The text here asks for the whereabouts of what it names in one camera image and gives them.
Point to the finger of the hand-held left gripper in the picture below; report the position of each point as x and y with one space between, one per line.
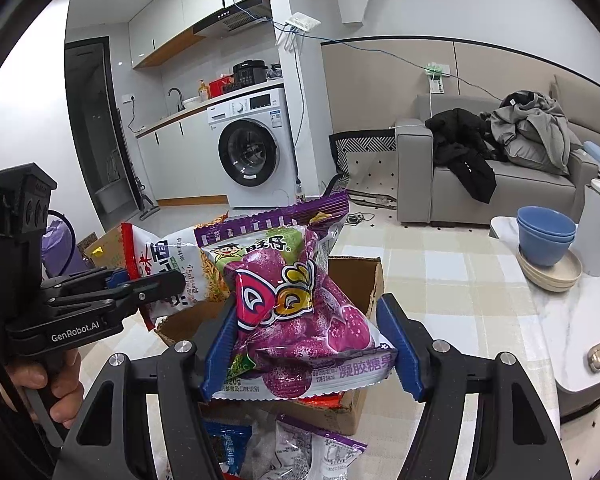
150 292
115 278

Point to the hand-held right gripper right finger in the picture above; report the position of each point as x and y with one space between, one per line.
400 350

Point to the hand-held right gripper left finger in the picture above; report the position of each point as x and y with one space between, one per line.
222 350

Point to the red and white snack packet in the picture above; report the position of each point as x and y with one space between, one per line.
170 260

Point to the brown cardboard box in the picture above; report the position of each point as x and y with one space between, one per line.
352 280

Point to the purple candy packet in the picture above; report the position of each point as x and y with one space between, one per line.
300 310

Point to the orange cake packet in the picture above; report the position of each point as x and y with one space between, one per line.
325 401

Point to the person's left hand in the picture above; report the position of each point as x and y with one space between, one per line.
70 385

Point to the cardboard box on floor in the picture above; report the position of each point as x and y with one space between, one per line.
105 250

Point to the purple bag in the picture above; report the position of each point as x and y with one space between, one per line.
60 250

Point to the grey trash bin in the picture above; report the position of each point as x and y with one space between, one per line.
111 197

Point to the plaid tablecloth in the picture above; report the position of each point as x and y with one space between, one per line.
450 285

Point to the upright vacuum cleaner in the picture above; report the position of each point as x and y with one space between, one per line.
147 200

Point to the blue snack packet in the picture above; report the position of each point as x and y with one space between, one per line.
227 447

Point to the white and purple snack packet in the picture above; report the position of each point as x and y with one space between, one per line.
320 450

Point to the white base cabinet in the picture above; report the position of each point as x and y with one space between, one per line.
180 160

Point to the dark door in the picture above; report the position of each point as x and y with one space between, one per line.
92 125

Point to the beige plate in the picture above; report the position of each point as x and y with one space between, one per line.
570 267
555 287

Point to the blue bowl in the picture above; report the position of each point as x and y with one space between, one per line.
545 255
545 222

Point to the white washing machine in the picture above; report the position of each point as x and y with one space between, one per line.
250 150

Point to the white marble side table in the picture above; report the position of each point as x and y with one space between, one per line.
580 320

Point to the black kitchen faucet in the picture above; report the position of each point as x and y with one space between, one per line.
176 97

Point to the white bowl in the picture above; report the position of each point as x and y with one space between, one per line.
191 102

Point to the beige earbuds case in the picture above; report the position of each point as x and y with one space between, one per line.
598 357

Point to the grey sofa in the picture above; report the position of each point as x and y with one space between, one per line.
530 195

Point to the black jacket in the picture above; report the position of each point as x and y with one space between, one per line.
462 155

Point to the yellow bottle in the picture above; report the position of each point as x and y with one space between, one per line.
203 91

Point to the red box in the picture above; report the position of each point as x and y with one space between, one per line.
221 88

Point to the white electric kettle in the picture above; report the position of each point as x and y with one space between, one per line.
597 230

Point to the black pressure cooker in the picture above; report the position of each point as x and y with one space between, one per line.
249 74

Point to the grey clothes pile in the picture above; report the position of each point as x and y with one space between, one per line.
540 130

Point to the range hood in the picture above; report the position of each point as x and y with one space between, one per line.
235 17

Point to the white router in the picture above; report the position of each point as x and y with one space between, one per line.
300 27

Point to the white wall cabinet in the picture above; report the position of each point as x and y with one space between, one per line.
180 15

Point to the wall socket with green plug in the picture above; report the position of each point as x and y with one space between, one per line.
436 77

